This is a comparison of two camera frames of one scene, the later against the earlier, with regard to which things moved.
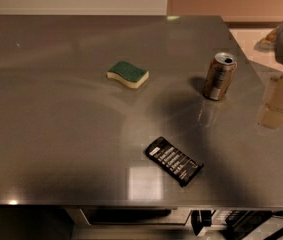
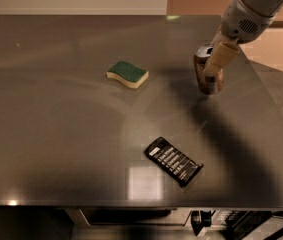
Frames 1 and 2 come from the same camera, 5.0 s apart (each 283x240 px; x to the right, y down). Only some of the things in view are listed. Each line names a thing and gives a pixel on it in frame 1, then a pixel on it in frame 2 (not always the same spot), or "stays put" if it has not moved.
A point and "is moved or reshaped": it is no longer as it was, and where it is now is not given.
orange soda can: x=220 y=75 is moved or reshaped
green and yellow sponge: x=128 y=73 stays put
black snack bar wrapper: x=173 y=161 stays put
